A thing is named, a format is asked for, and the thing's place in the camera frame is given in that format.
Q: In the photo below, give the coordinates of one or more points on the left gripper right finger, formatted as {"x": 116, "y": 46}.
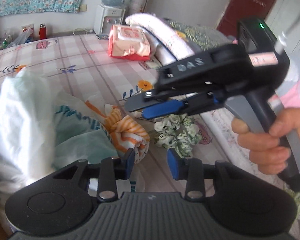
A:
{"x": 189, "y": 169}

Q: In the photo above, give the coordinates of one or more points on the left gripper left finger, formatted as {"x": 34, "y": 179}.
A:
{"x": 111, "y": 170}

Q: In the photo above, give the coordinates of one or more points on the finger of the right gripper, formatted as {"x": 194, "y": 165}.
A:
{"x": 144, "y": 100}
{"x": 154, "y": 109}

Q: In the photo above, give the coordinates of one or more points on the person's right hand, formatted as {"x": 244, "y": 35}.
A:
{"x": 265, "y": 149}

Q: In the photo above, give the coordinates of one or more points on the green floral scrunchie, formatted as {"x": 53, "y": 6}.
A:
{"x": 178, "y": 132}

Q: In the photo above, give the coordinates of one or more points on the orange striped cloth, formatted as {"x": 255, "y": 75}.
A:
{"x": 124, "y": 131}

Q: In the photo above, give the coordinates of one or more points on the green leaf pattern pillow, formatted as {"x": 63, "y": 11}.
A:
{"x": 199, "y": 37}

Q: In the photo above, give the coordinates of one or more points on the white grey folded blanket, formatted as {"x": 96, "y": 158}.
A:
{"x": 171, "y": 47}

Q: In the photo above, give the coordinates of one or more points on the red wet wipes pack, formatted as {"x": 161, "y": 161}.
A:
{"x": 128, "y": 43}

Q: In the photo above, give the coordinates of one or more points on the pink checked tablecloth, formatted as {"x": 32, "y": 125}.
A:
{"x": 79, "y": 65}

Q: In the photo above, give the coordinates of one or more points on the dark red door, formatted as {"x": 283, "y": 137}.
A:
{"x": 239, "y": 9}

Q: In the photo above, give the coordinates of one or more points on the white plastic bag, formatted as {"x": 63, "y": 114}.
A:
{"x": 43, "y": 129}

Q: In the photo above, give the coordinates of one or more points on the white water dispenser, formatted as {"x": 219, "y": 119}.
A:
{"x": 105, "y": 17}

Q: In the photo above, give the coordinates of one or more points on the red thermos bottle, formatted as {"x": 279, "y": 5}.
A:
{"x": 42, "y": 31}

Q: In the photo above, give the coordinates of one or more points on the clear plastic bag clutter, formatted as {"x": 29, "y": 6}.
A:
{"x": 26, "y": 36}

